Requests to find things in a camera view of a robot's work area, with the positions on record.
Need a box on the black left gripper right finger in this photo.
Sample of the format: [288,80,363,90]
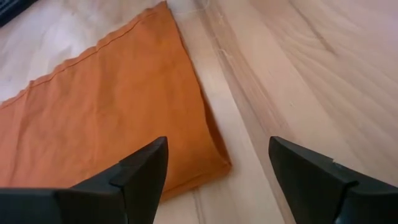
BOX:
[269,136,398,224]

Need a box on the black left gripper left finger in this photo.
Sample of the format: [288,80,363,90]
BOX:
[0,136,169,224]

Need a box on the orange towel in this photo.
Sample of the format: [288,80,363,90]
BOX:
[0,1,233,202]

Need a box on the black metal table frame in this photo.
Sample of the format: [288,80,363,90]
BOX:
[0,0,38,28]

